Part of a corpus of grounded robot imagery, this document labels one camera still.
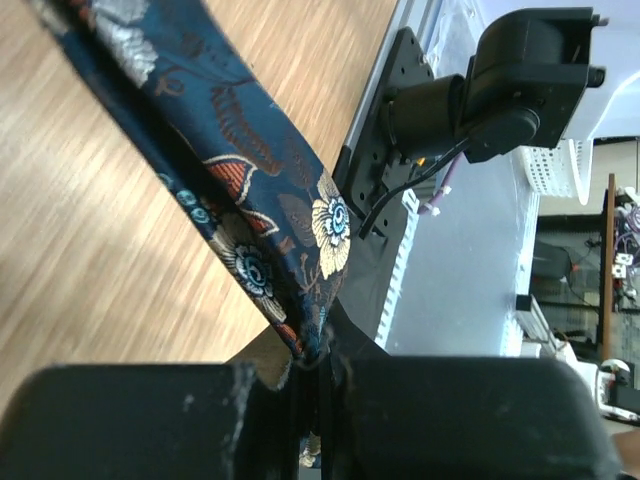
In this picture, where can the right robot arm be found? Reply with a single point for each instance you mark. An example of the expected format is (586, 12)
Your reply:
(530, 70)

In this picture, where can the white perforated basket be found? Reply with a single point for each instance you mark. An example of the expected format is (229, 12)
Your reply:
(561, 172)

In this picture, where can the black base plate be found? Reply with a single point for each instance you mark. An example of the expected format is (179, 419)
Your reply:
(368, 167)

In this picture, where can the navy floral tie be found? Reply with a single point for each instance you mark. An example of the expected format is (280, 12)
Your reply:
(230, 157)

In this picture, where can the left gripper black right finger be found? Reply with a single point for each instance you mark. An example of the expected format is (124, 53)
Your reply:
(403, 417)

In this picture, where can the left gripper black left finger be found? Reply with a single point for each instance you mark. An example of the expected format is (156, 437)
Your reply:
(164, 421)

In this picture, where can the white slotted cable duct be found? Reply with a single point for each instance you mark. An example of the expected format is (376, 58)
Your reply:
(410, 203)

